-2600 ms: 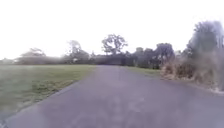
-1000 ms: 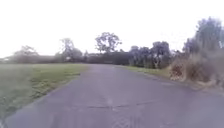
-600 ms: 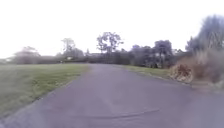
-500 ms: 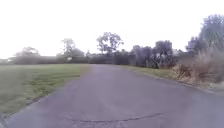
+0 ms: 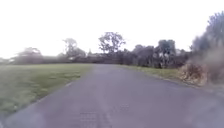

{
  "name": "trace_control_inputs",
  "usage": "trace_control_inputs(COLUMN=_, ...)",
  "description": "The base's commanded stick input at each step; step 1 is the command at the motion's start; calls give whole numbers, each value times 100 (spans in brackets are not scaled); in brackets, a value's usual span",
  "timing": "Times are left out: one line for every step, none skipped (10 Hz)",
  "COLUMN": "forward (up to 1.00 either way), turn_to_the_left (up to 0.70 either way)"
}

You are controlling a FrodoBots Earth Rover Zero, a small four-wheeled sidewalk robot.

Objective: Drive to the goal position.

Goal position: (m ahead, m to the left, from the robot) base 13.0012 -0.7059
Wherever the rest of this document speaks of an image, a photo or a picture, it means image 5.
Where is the dry brown bush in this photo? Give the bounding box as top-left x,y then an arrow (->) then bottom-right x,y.
177,11 -> 224,87

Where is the grey asphalt path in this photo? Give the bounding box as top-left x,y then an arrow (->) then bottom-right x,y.
0,63 -> 224,128

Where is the row of trees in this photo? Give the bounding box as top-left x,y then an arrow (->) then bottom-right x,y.
0,31 -> 194,70

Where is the grass strip beside path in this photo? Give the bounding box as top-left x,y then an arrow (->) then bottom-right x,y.
117,64 -> 183,81

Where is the green grass field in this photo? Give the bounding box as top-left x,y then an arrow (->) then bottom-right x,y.
0,63 -> 94,118

